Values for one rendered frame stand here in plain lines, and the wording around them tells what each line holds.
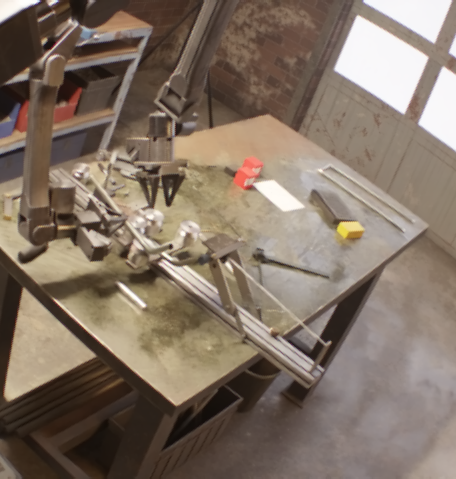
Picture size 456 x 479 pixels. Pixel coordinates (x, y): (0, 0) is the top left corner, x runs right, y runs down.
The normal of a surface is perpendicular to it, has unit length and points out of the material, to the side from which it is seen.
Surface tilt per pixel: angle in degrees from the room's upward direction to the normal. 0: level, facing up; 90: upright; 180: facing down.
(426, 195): 90
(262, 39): 90
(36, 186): 68
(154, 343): 0
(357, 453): 0
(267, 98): 90
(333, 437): 0
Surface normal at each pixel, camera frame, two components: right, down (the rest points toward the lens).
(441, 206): -0.57, 0.28
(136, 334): 0.33, -0.78
